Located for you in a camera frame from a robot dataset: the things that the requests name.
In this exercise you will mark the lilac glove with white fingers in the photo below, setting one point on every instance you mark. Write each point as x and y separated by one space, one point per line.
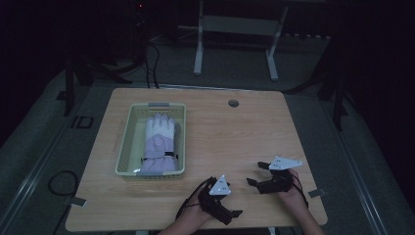
160 143

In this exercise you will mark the grey tape piece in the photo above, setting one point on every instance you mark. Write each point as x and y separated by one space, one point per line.
317 193
75 201

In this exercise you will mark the black stand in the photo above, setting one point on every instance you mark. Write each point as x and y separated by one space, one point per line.
69 84
337 98

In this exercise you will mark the pale green plastic basket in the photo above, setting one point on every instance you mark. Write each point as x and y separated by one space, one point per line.
130 147

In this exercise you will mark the person's right hand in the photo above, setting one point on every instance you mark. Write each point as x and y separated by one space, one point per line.
293 196

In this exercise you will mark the round table grommet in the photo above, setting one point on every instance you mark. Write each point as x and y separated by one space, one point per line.
233 103

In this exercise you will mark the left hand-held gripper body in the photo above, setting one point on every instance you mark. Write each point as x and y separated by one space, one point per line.
219 187

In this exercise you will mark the person's left hand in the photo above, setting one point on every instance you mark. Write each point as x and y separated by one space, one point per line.
192 213

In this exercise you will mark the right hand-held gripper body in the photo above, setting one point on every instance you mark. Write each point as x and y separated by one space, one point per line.
284 163

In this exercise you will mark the white desk frame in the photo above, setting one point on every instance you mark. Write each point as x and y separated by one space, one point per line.
239 25

